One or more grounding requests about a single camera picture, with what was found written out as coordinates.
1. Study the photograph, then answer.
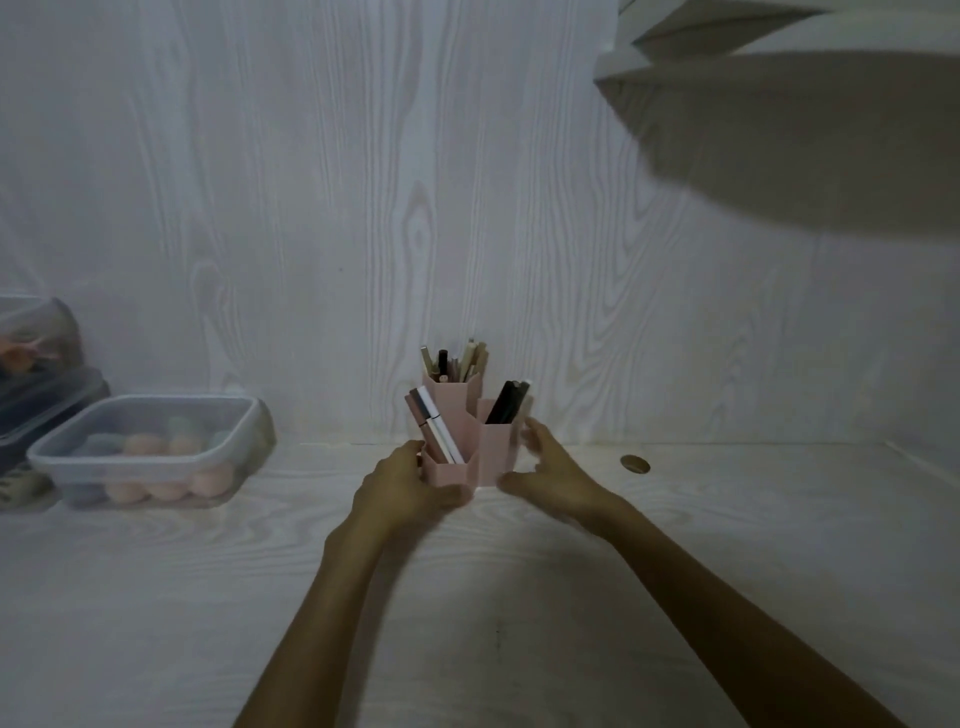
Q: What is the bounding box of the clear plastic lidded box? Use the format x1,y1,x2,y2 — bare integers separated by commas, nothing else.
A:
26,393,276,512

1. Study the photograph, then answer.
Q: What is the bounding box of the dark clear storage box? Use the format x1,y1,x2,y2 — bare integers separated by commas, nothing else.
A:
0,294,112,460

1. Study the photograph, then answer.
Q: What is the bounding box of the pink hexagonal pen holder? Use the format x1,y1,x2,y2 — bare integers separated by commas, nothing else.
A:
419,375,527,490

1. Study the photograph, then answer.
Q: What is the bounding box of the person's right hand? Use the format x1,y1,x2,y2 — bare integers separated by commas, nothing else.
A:
498,416,625,531

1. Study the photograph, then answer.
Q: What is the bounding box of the white wooden shelf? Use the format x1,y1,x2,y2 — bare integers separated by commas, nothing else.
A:
592,0,960,243

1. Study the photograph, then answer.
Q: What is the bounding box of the striped cosmetic pouch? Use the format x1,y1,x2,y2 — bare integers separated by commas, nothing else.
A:
0,459,55,513

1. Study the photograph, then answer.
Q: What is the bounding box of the pink brown cosmetic tube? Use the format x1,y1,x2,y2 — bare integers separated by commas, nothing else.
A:
404,389,450,465

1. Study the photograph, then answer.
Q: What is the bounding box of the pile of pastel makeup sponges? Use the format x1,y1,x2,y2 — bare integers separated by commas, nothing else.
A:
63,417,240,505

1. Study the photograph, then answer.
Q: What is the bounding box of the black cosmetic pen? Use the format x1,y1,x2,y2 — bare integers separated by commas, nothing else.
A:
484,380,521,426

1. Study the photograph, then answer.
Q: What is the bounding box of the person's left forearm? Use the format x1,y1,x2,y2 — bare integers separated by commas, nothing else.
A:
234,517,400,728

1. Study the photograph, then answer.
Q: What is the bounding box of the person's right forearm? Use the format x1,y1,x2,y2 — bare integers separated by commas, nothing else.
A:
591,495,910,728

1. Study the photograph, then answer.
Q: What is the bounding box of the person's left hand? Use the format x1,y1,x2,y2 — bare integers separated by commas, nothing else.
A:
351,439,474,537

